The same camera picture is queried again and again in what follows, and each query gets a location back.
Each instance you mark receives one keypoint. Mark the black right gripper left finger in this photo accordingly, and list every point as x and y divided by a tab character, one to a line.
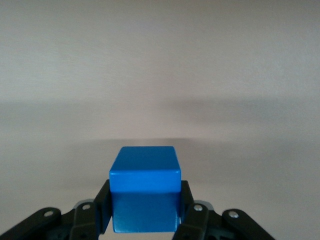
85	220

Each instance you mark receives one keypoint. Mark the blue cube block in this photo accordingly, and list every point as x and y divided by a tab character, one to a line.
145	175

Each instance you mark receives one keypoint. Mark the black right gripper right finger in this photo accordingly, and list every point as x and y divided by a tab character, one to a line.
197	222

